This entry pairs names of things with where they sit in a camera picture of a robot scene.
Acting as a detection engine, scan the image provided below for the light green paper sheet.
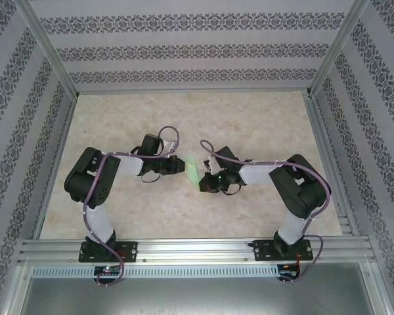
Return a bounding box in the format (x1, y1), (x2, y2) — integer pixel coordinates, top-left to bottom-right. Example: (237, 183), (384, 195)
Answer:
(183, 156), (207, 195)

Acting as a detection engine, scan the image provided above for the grey sheet metal panel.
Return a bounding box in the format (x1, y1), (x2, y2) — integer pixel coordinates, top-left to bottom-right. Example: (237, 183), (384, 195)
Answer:
(6, 264), (391, 315)

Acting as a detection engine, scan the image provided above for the aluminium mounting beam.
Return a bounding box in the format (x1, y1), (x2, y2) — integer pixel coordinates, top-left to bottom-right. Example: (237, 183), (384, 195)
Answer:
(18, 238), (377, 264)

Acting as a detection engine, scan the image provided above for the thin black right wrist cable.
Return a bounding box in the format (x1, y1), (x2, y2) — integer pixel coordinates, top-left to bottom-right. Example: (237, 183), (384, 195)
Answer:
(220, 182), (242, 197)

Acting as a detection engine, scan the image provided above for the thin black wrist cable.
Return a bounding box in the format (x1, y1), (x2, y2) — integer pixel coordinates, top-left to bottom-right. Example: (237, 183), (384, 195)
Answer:
(220, 182), (242, 197)
(141, 172), (162, 184)

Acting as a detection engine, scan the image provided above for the thin black left wrist cable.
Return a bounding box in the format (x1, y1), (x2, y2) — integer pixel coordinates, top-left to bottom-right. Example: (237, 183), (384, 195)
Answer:
(141, 172), (162, 184)

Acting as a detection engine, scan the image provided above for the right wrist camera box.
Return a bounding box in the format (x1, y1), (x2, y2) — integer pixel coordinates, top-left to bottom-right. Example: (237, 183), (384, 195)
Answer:
(204, 156), (220, 174)

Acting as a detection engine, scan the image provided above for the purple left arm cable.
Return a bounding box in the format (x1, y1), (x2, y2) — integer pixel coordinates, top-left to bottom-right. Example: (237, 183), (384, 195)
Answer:
(83, 126), (181, 288)

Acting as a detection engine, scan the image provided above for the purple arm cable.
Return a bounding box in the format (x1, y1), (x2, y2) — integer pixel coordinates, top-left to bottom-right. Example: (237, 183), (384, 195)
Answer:
(83, 126), (181, 288)
(199, 139), (332, 285)

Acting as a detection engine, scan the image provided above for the aluminium cross rail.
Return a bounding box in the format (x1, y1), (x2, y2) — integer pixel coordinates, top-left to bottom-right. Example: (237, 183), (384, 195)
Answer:
(76, 87), (312, 95)

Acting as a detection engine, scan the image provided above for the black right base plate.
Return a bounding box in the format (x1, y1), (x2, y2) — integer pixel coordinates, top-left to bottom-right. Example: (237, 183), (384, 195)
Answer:
(253, 239), (315, 263)

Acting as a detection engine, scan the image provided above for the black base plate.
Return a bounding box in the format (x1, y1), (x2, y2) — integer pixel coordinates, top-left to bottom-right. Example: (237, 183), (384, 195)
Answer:
(253, 239), (315, 263)
(78, 241), (139, 263)

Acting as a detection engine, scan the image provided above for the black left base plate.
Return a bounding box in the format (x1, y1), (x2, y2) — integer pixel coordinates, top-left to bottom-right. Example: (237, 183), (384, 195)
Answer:
(78, 241), (139, 263)

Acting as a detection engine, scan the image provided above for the aluminium side rail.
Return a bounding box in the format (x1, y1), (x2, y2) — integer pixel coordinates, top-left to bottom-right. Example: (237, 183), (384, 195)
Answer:
(31, 93), (79, 240)
(303, 91), (362, 239)

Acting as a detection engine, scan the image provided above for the slotted grey cable duct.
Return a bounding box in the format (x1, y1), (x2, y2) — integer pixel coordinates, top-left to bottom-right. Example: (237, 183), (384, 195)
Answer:
(31, 264), (280, 278)

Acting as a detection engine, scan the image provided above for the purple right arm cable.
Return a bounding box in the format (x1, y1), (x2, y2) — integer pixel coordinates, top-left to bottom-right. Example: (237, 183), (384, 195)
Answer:
(199, 139), (332, 285)

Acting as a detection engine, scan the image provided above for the aluminium frame post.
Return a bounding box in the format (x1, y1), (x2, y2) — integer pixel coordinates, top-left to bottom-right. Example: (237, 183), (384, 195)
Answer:
(305, 0), (371, 98)
(14, 0), (79, 99)

